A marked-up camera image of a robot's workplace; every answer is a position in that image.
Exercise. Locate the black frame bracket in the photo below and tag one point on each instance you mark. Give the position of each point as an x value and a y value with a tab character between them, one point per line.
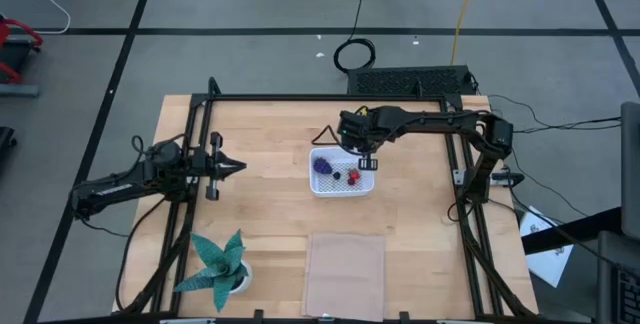
258	315
404	316

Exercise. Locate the green leafy plant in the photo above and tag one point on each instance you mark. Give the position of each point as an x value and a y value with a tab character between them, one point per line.
220	269

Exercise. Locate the black perforated computer case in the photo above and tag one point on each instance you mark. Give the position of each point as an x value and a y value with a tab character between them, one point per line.
410	81

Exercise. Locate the white perforated plastic basket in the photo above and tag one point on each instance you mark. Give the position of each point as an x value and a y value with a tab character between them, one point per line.
325	186

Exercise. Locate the purple grape bunch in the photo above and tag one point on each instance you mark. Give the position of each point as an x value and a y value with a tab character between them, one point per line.
322	165

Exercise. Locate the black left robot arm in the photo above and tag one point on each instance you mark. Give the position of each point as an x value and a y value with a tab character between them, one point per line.
115	189

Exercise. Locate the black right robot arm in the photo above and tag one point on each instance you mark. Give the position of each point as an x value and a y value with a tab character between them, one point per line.
440	119

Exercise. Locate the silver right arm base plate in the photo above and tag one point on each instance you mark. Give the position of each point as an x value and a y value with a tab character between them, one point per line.
459	177

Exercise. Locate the white plant pot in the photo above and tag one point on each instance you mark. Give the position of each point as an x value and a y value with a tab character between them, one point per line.
246	276

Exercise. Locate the pink folded cloth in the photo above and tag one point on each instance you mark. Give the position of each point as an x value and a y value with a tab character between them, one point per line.
345	279

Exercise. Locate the grey equipment case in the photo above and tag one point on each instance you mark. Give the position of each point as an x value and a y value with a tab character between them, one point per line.
607	289

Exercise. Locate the black metal bar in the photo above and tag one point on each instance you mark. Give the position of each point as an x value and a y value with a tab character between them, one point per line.
575	229

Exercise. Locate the red strawberry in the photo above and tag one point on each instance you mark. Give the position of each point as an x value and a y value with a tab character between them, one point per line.
354	174

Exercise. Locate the red tube cart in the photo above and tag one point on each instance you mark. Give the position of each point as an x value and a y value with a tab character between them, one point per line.
17	24

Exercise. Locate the black aluminium table frame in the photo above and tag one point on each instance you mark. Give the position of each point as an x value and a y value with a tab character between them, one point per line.
280	98

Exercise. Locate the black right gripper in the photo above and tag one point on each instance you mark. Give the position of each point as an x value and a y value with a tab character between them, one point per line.
360	129

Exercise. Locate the white printed paper sheet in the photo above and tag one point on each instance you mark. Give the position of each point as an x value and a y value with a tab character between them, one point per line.
547	264

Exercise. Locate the grey metal cabinet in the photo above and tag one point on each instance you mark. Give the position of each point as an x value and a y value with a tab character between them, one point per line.
631	164

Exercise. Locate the black chair base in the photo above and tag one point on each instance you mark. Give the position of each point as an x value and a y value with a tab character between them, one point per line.
5	139

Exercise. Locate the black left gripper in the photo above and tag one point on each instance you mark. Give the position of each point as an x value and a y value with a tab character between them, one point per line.
206	165

